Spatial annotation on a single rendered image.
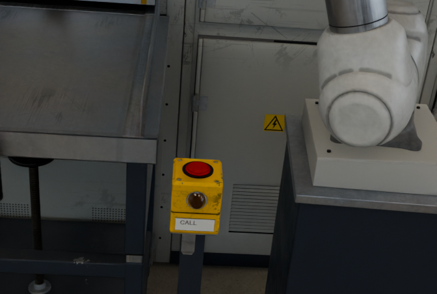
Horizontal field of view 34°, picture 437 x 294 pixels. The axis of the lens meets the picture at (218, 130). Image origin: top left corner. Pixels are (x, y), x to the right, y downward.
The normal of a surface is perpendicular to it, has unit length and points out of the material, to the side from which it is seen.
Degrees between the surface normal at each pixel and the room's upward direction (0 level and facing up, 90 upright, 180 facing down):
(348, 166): 90
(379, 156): 3
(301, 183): 0
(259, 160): 90
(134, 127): 0
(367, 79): 44
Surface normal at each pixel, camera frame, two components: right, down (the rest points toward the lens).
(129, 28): 0.08, -0.88
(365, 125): -0.32, 0.51
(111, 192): 0.03, 0.48
